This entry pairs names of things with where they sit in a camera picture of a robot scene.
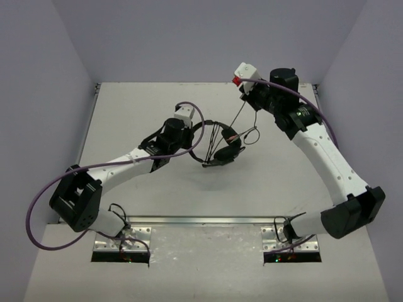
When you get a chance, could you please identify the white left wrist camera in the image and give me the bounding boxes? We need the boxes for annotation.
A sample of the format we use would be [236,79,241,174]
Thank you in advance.
[174,105,195,128]

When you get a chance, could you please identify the metal base plate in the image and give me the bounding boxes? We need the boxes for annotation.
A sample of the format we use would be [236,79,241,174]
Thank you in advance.
[261,225,320,253]
[93,226,152,253]

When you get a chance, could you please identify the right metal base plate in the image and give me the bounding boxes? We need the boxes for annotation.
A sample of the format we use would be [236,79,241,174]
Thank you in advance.
[261,225,320,253]

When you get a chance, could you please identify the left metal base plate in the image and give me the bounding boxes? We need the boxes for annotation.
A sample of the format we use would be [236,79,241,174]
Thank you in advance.
[93,226,152,253]

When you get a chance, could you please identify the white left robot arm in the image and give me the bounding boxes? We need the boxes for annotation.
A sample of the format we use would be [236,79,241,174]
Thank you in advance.
[49,118,193,237]

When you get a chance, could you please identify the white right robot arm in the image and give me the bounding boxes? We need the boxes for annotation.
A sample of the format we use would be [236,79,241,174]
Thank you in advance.
[232,62,385,243]

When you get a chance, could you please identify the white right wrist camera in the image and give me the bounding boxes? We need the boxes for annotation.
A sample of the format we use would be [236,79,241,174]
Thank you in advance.
[232,62,261,94]

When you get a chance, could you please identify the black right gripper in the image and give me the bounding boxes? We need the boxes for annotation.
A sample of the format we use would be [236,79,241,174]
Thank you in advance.
[240,76,281,115]

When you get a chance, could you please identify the black headphones with cord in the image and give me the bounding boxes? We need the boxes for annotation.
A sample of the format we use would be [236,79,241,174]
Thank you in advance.
[189,101,260,168]

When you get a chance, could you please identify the thin black base wire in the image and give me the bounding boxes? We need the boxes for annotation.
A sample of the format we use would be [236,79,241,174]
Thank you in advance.
[108,203,132,229]

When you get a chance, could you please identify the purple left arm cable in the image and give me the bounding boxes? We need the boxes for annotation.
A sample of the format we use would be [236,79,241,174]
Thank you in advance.
[25,101,207,252]

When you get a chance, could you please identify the aluminium table edge rail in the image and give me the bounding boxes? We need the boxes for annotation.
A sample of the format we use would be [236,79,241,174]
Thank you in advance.
[59,215,290,225]

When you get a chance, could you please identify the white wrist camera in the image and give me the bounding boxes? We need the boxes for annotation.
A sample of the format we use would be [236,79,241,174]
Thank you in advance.
[232,62,261,94]
[174,105,195,128]

